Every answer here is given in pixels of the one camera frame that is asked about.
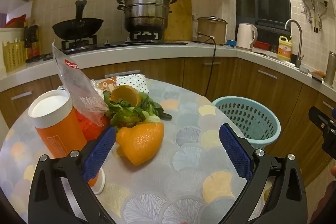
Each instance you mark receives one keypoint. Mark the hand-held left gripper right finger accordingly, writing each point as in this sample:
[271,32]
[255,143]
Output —
[235,153]

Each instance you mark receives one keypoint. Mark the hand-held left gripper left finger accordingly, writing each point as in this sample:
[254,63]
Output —
[101,153]

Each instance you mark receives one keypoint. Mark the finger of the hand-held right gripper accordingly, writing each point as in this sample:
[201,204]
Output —
[330,144]
[319,117]

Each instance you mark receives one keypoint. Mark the light blue plastic basket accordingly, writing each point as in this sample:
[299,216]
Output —
[262,129]

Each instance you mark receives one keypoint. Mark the large orange peel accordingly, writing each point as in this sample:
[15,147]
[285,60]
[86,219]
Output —
[141,142]

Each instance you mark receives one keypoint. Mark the person's right hand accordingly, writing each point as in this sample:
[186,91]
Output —
[334,171]

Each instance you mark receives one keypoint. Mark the orange scrub sponge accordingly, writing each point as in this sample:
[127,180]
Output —
[318,75]

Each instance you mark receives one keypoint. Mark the green vegetable leaves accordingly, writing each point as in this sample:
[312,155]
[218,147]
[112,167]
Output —
[126,116]

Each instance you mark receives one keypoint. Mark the orange cup with white lid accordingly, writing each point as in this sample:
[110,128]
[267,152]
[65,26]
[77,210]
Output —
[57,134]

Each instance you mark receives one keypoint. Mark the steel thermos bottle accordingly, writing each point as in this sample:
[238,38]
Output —
[330,69]

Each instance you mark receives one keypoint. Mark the cup-shaped orange peel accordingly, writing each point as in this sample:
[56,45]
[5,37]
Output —
[126,94]

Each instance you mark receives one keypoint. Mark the orange snack packet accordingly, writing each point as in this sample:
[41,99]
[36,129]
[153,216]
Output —
[106,85]

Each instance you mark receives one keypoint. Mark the clear plastic bag red label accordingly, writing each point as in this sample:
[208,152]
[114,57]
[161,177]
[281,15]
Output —
[76,82]

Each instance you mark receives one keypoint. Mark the wooden kitchen cabinets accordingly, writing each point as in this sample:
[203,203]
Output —
[236,77]

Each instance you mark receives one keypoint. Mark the yellow detergent bottle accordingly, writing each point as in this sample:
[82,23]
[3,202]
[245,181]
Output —
[284,49]

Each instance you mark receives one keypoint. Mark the white polka dot bag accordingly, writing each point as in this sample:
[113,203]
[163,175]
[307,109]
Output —
[134,81]

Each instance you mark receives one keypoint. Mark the steel faucet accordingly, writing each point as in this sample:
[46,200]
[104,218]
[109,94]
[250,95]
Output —
[299,40]

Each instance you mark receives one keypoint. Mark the red container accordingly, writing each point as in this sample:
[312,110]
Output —
[262,45]

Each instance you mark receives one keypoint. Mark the water heater pipes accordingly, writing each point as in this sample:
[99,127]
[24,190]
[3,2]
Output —
[313,14]

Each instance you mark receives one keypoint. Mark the blue plastic object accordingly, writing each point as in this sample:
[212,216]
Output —
[231,43]

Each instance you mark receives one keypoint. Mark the white electric kettle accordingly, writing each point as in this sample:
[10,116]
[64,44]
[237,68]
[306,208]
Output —
[245,35]

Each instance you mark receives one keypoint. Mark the white kitchen countertop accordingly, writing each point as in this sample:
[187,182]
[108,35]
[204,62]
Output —
[157,50]

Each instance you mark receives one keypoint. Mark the black gas stove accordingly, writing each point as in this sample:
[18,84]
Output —
[147,43]

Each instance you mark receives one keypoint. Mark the beige rice cooker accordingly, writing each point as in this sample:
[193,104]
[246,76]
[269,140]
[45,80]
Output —
[211,29]

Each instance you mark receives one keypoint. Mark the black wok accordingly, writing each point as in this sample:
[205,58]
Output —
[76,27]

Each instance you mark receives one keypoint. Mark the dark sauce bottle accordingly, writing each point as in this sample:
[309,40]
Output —
[35,41]
[28,43]

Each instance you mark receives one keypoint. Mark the yellow plastic basket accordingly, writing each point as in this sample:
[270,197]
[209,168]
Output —
[14,56]

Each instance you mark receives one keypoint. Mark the wooden cutting board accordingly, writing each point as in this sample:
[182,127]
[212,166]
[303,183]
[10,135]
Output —
[181,19]

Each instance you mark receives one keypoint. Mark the steel steamer pot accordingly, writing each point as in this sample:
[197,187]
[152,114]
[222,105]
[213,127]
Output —
[147,11]

